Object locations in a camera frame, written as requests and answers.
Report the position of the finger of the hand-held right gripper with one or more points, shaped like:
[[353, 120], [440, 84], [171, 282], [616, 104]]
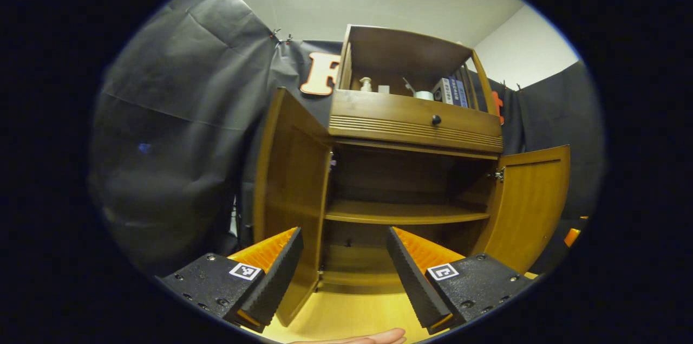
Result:
[[571, 237]]

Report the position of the wooden double-door shoe cabinet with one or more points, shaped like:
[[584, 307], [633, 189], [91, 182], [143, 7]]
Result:
[[400, 57]]

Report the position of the white shelf book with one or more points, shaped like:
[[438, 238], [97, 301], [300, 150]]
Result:
[[442, 92]]

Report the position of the wooden inner shelf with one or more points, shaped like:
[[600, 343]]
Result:
[[400, 213]]

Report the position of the black round drawer knob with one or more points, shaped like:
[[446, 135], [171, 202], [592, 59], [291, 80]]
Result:
[[436, 119]]

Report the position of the wooden cabinet door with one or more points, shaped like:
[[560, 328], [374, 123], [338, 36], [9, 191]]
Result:
[[530, 203], [292, 181]]

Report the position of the black backdrop cloth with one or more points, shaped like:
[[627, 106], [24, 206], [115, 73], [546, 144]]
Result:
[[178, 132]]

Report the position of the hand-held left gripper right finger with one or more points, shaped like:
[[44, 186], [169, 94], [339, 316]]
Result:
[[411, 279]]

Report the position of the small white cup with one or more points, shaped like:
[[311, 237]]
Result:
[[384, 89]]

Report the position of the beige pump bottle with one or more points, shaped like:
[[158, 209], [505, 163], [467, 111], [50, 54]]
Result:
[[366, 85]]

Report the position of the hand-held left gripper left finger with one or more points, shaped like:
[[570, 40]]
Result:
[[279, 279]]

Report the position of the wooden cabinet drawer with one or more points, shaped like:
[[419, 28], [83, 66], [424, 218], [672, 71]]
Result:
[[379, 114]]

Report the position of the dark blue shelf book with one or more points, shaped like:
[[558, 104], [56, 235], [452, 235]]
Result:
[[455, 93]]

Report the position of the metal door hinge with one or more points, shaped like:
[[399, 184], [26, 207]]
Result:
[[332, 160], [498, 174]]

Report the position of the grey-blue shelf book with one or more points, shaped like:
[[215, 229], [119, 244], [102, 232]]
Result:
[[463, 96]]

